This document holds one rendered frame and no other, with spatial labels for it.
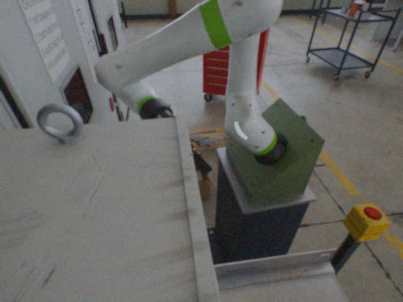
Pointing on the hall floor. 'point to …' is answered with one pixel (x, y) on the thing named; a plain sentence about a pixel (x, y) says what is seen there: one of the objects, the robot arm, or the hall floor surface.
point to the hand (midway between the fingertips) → (197, 159)
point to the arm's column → (252, 226)
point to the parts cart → (335, 54)
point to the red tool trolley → (220, 83)
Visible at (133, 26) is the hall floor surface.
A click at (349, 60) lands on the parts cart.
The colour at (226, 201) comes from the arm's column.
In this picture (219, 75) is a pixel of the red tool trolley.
